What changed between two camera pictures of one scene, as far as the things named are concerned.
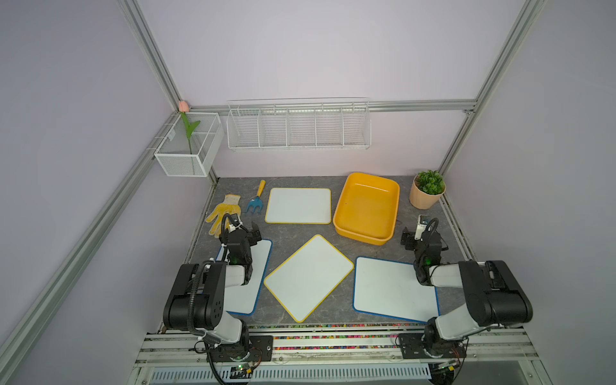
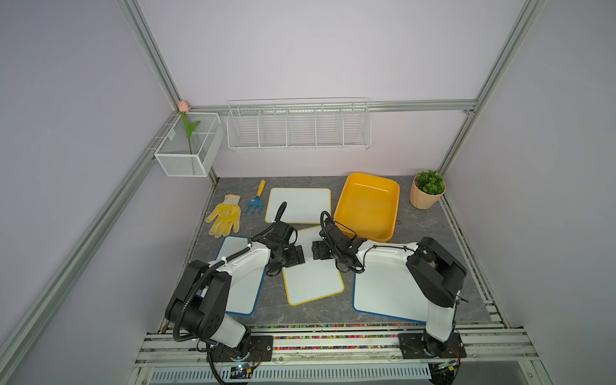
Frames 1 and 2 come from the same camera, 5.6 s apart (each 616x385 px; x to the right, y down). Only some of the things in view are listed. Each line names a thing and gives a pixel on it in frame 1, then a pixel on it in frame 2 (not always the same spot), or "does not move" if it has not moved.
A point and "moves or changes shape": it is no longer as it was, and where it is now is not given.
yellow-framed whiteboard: x=308 y=276 moves or changes shape
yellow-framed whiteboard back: x=299 y=205 does not move
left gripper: x=254 y=236 → x=296 y=257
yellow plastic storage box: x=366 y=208 does not move
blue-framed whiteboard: x=392 y=288 does not move
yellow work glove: x=231 y=205 does not move
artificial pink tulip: x=184 y=108 does not move
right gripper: x=408 y=239 → x=317 y=246
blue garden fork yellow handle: x=257 y=201 does not move
